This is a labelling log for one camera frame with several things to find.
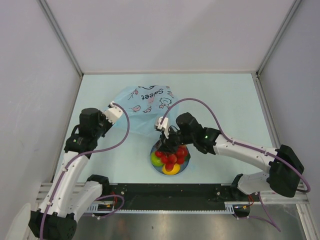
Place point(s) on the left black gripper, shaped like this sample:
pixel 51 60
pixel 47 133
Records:
pixel 101 116

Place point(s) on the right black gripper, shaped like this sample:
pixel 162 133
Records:
pixel 166 145

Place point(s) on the small red fake fruits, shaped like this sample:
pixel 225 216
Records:
pixel 172 157

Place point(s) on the yellow fake lemon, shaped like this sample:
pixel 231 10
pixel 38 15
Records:
pixel 171 169

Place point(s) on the green fake apple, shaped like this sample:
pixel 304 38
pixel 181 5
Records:
pixel 155 160

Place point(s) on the light blue plastic bag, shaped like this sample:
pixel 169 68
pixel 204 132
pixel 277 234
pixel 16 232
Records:
pixel 144 105

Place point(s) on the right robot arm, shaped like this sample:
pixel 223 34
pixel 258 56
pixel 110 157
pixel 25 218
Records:
pixel 280 167

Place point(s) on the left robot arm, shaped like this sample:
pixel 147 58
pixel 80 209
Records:
pixel 57 216

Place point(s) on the blue plastic plate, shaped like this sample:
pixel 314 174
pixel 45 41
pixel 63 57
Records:
pixel 187 165

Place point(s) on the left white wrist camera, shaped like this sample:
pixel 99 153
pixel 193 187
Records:
pixel 113 113

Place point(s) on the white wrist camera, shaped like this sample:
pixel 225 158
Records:
pixel 162 125
pixel 113 113

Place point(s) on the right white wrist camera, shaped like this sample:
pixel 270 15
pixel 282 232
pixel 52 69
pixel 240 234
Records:
pixel 162 125

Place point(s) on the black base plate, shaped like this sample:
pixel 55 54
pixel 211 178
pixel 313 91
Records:
pixel 177 197

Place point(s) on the white slotted cable duct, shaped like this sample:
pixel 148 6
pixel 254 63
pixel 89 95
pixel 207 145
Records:
pixel 100 208

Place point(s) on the right slotted cable duct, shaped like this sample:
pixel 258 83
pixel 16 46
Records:
pixel 234 207

